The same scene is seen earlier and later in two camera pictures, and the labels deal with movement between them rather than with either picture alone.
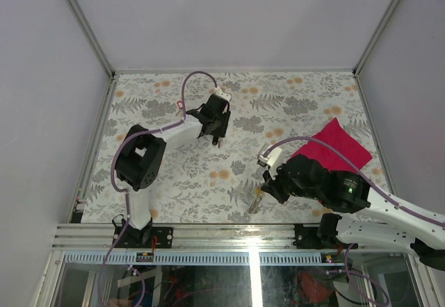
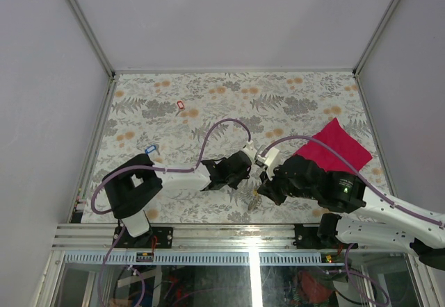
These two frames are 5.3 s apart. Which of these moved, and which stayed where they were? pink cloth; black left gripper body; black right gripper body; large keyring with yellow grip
Moved: black left gripper body
Stayed: large keyring with yellow grip; black right gripper body; pink cloth
